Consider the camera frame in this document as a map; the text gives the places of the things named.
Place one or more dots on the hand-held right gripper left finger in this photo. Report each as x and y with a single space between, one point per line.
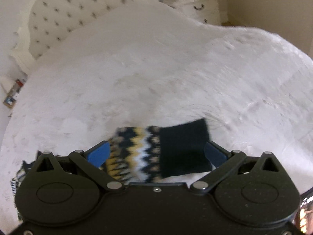
99 154

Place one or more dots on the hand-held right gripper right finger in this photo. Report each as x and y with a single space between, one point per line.
214 155

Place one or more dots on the patterned knit sweater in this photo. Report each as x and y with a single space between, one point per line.
181 149

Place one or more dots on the tufted cream headboard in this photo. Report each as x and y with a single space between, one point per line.
63 12

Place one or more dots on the white bedside dresser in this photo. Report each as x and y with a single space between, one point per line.
198 5

